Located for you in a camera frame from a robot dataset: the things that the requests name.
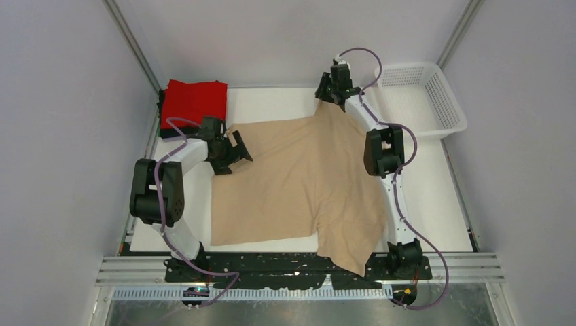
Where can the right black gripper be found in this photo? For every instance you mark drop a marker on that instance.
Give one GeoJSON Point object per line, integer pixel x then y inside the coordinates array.
{"type": "Point", "coordinates": [320, 92]}

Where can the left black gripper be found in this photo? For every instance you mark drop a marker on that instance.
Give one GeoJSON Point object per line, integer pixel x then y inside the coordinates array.
{"type": "Point", "coordinates": [236, 154]}

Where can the beige t shirt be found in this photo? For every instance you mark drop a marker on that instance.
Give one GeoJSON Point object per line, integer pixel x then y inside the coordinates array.
{"type": "Point", "coordinates": [306, 177]}

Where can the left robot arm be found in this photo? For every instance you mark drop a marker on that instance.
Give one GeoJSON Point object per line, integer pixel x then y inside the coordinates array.
{"type": "Point", "coordinates": [158, 195]}

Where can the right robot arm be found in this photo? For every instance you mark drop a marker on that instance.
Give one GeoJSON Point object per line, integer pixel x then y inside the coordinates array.
{"type": "Point", "coordinates": [383, 158]}

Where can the red folded t shirt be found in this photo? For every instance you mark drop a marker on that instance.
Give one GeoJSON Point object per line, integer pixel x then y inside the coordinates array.
{"type": "Point", "coordinates": [194, 101]}

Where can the white plastic basket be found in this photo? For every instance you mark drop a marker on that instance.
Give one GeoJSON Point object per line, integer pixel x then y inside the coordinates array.
{"type": "Point", "coordinates": [419, 96]}

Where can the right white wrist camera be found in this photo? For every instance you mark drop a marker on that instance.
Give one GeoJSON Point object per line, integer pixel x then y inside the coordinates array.
{"type": "Point", "coordinates": [338, 60]}

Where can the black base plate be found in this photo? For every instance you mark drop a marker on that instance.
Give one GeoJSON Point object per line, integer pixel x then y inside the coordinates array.
{"type": "Point", "coordinates": [294, 271]}

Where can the white slotted cable duct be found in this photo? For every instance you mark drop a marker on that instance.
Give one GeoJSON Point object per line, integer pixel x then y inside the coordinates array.
{"type": "Point", "coordinates": [203, 293]}

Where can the aluminium frame rail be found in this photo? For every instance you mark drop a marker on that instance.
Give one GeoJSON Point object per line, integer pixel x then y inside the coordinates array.
{"type": "Point", "coordinates": [150, 270]}

